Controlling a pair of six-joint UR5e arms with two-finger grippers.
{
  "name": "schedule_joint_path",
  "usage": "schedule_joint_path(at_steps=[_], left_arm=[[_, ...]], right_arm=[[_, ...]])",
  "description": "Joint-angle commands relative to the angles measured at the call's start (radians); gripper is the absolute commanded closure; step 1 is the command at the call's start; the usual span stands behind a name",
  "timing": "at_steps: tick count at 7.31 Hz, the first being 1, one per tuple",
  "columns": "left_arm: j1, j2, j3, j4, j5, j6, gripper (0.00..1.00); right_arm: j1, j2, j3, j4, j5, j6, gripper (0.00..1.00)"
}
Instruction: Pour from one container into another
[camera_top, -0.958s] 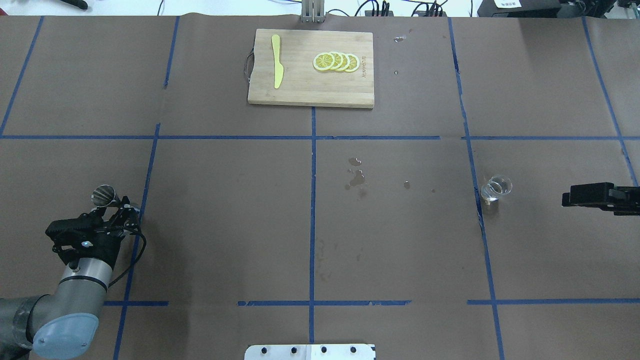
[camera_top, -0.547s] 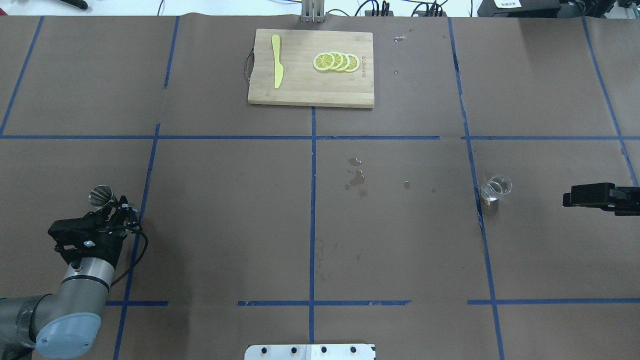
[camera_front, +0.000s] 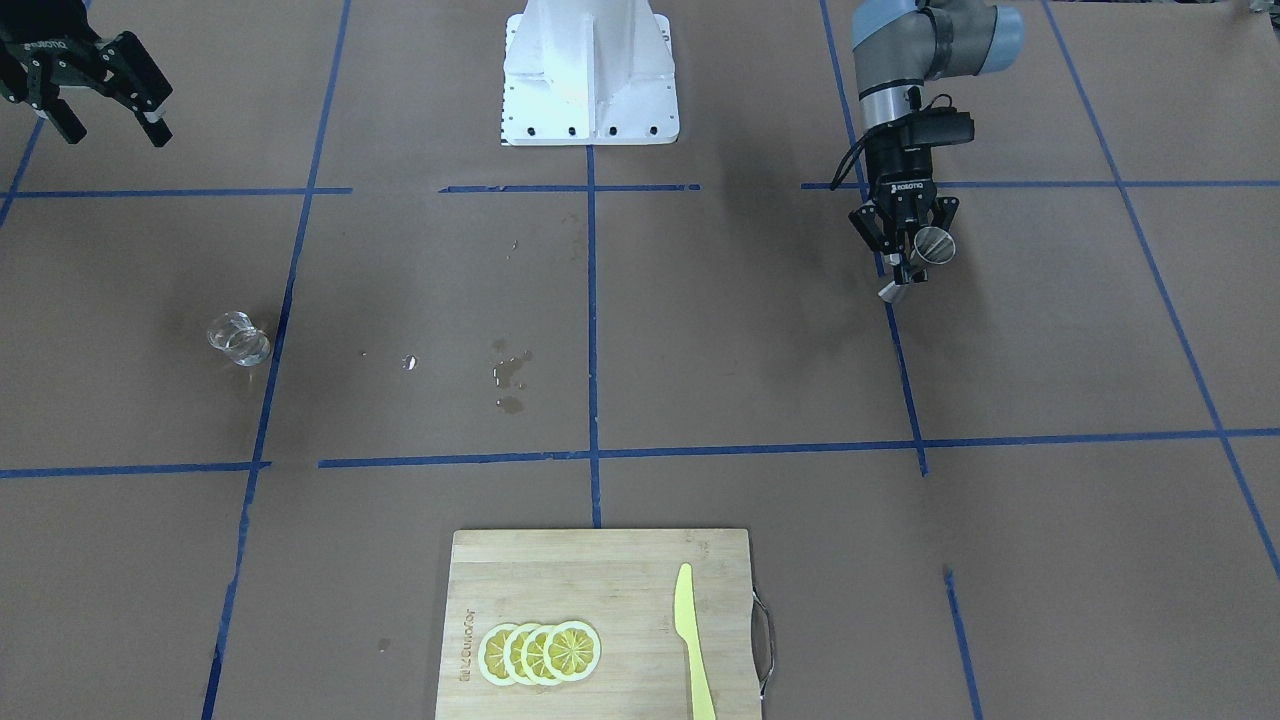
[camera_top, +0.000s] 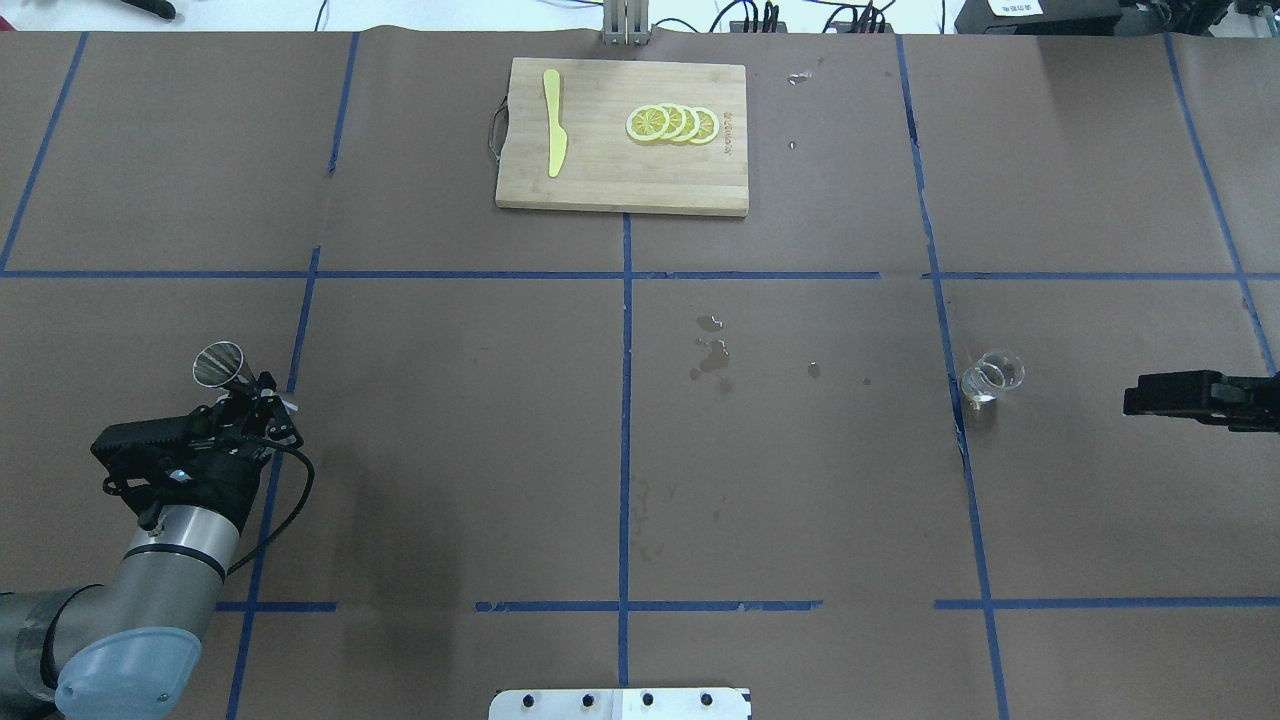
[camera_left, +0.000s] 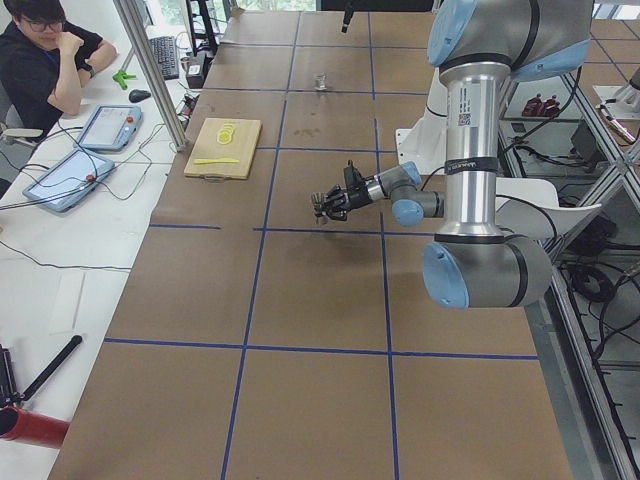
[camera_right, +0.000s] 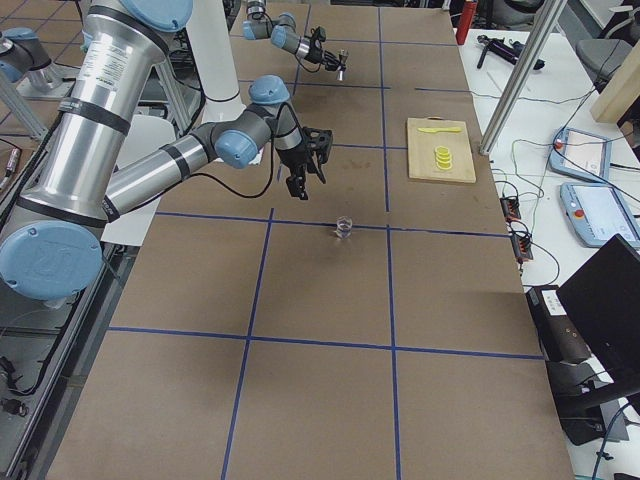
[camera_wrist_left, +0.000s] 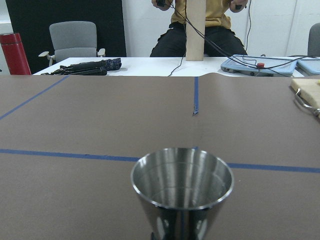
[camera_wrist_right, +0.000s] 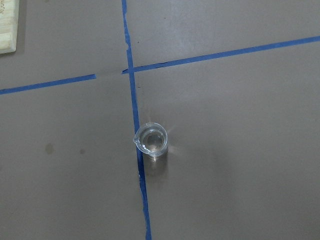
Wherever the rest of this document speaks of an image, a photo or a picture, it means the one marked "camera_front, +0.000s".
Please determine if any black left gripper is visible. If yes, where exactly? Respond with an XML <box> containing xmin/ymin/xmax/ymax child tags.
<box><xmin>849</xmin><ymin>140</ymin><xmax>960</xmax><ymax>255</ymax></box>

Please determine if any brown paper table cover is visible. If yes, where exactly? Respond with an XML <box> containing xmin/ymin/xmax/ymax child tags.
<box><xmin>3</xmin><ymin>1</ymin><xmax>1277</xmax><ymax>719</ymax></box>

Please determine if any steel double jigger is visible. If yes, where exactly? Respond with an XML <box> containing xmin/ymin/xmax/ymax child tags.
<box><xmin>878</xmin><ymin>225</ymin><xmax>957</xmax><ymax>304</ymax></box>

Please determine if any clear glass cup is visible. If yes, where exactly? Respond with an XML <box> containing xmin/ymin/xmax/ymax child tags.
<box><xmin>206</xmin><ymin>311</ymin><xmax>273</xmax><ymax>366</ymax></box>

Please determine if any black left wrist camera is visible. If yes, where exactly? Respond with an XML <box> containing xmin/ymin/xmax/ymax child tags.
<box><xmin>876</xmin><ymin>108</ymin><xmax>977</xmax><ymax>151</ymax></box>

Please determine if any yellow plastic knife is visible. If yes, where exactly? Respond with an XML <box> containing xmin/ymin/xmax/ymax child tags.
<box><xmin>673</xmin><ymin>562</ymin><xmax>717</xmax><ymax>719</ymax></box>

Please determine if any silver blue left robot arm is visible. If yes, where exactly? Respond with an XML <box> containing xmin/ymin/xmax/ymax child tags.
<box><xmin>835</xmin><ymin>1</ymin><xmax>1025</xmax><ymax>263</ymax></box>

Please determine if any bamboo cutting board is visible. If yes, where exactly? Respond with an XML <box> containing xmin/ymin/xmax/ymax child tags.
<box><xmin>435</xmin><ymin>529</ymin><xmax>763</xmax><ymax>719</ymax></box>

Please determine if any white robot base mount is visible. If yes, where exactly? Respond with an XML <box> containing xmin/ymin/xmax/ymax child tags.
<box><xmin>500</xmin><ymin>1</ymin><xmax>681</xmax><ymax>147</ymax></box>

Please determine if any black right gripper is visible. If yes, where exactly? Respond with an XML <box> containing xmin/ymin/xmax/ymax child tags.
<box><xmin>1</xmin><ymin>1</ymin><xmax>173</xmax><ymax>149</ymax></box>

